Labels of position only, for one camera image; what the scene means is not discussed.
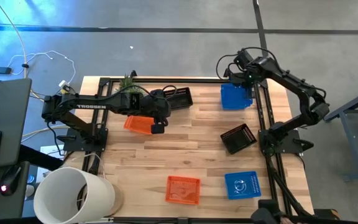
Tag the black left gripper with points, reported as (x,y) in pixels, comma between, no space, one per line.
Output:
(157,105)

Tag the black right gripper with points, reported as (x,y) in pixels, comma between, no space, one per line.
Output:
(242,80)

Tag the blue slotted plastic basket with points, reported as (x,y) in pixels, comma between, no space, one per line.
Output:
(233,99)
(242,185)

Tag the black slotted plastic basket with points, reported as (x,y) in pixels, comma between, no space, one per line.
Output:
(238,139)
(182,98)

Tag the orange slotted plastic basket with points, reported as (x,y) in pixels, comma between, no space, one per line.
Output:
(137,124)
(182,190)

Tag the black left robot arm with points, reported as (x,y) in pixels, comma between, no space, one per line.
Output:
(89,106)

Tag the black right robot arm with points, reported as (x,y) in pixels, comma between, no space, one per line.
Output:
(291,82)

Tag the succulent plant in black pot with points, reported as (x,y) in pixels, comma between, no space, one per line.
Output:
(127,82)

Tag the yellow plug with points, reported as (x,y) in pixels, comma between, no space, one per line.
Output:
(64,92)

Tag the white power adapter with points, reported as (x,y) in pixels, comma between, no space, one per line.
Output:
(63,84)

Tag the round wooden lamp base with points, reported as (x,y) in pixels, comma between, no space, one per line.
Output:
(119,199)

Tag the black diagonal tube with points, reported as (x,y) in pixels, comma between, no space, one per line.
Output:
(39,158)

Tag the white cylindrical lamp shade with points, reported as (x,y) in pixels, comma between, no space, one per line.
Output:
(61,193)

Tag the grey desk top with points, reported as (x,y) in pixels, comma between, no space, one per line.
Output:
(5,105)

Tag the black aluminium table frame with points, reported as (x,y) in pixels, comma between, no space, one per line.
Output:
(197,80)

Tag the blue-grey metal table frame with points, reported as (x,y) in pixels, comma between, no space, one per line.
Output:
(353,104)

